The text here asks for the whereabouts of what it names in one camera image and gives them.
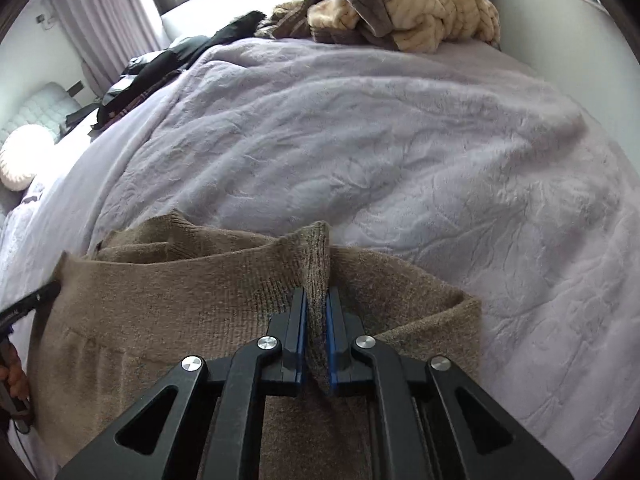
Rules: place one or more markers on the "person's left hand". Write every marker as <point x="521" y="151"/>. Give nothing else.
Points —
<point x="15" y="375"/>

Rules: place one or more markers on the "dark wall switch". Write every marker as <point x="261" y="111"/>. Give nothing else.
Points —
<point x="75" y="87"/>

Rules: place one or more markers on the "black crumpled garment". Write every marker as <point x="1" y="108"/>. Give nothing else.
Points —
<point x="230" y="35"/>

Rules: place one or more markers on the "bed with light duvet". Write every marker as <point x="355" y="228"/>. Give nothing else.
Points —
<point x="400" y="160"/>

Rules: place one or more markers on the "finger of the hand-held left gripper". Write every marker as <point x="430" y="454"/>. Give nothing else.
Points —
<point x="30" y="302"/>

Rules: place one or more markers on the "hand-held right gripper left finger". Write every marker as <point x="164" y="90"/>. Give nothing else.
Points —
<point x="301" y="340"/>

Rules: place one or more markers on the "grey pleated curtain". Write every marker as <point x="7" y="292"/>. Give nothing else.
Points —
<point x="110" y="20"/>

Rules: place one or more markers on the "pile of dark clothes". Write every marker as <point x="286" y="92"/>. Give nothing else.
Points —
<point x="135" y="85"/>

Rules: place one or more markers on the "brown knit sweater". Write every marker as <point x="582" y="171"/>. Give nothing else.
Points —
<point x="175" y="310"/>

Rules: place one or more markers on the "beige ribbed fleece garment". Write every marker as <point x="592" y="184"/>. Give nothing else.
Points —
<point x="415" y="5"/>

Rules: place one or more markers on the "brown ribbed fleece garment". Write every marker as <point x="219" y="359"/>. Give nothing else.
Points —
<point x="290" y="17"/>

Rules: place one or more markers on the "pale tufted bed headboard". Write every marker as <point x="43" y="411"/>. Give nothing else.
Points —
<point x="45" y="105"/>

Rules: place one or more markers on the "round white pleated pillow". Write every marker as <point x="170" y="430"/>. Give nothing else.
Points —
<point x="22" y="157"/>

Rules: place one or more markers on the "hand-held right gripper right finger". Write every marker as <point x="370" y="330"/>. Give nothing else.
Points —
<point x="331" y="340"/>

